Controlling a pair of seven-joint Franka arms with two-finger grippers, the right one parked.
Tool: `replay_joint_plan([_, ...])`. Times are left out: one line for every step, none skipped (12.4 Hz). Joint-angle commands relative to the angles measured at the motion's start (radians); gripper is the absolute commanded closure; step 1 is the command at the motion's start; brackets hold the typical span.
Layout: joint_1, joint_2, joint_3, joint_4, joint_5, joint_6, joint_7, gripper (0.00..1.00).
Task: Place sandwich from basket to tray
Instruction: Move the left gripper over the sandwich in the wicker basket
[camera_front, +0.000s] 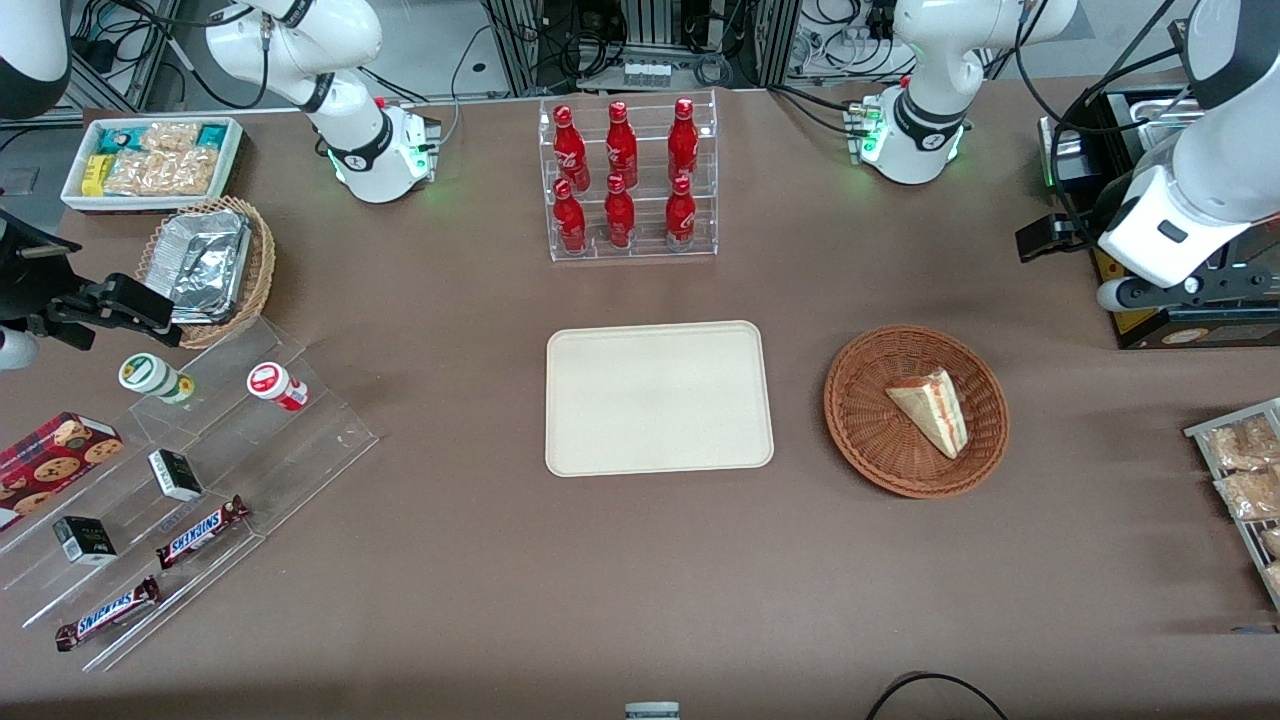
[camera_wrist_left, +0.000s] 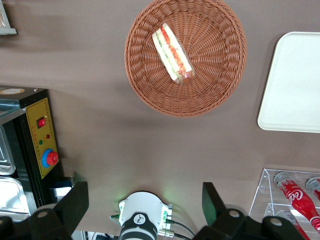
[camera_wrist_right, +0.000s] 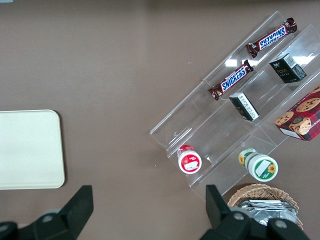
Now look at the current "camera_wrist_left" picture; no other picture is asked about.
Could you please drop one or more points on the cream plastic tray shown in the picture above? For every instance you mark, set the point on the cream plastic tray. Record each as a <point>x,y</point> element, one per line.
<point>295,87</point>

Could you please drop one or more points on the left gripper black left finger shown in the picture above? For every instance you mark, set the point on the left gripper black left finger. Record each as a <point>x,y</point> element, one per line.
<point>70,207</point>

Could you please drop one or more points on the large round wicker basket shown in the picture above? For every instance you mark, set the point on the large round wicker basket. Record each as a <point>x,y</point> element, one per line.
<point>212,82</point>

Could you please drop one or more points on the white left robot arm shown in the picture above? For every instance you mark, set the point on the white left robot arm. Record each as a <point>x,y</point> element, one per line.
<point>142,207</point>

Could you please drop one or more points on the triangle sandwich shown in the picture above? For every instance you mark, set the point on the triangle sandwich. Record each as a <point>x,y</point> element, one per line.
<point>172,52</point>

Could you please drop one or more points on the steel warmer pan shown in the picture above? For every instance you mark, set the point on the steel warmer pan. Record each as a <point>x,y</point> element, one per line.
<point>12,195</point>
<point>5,160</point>

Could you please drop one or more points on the red cola bottle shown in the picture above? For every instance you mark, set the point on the red cola bottle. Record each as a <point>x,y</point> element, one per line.
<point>296,227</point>
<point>297,200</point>
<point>315,186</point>

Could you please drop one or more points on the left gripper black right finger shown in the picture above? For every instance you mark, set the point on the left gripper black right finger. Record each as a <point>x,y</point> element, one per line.
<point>212,205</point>

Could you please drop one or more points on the clear acrylic bottle rack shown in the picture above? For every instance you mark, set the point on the clear acrylic bottle rack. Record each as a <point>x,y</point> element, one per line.
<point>265,190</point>

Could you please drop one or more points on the grey snack tray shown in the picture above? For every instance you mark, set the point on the grey snack tray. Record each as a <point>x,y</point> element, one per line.
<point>6,31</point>

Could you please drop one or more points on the black food warmer machine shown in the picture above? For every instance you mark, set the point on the black food warmer machine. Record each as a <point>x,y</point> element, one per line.
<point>42,135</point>

